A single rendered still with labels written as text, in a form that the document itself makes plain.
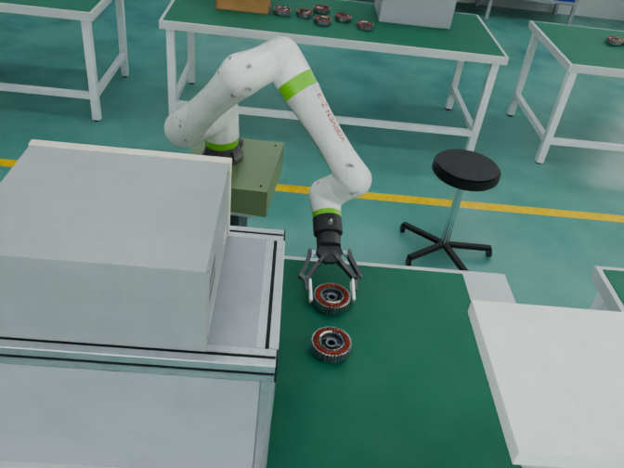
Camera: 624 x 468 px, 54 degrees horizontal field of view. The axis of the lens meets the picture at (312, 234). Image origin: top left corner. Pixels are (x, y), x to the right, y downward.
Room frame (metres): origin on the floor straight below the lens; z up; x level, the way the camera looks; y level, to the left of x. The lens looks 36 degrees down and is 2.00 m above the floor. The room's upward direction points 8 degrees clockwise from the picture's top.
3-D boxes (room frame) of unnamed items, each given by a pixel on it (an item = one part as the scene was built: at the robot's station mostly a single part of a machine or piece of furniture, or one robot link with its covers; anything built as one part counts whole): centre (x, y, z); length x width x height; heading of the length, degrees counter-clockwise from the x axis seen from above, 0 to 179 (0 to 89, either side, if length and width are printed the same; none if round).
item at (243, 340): (0.97, 0.39, 1.09); 0.68 x 0.44 x 0.05; 94
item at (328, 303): (1.37, -0.08, 0.77); 0.11 x 0.11 x 0.04
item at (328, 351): (1.18, -0.09, 0.77); 0.11 x 0.11 x 0.04
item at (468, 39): (4.23, 0.04, 0.37); 2.20 x 0.90 x 0.75; 94
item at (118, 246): (0.97, 0.40, 1.22); 0.44 x 0.39 x 0.20; 94
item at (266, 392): (0.91, 0.06, 0.91); 0.28 x 0.03 x 0.32; 4
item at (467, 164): (2.73, -0.75, 0.28); 0.54 x 0.49 x 0.56; 4
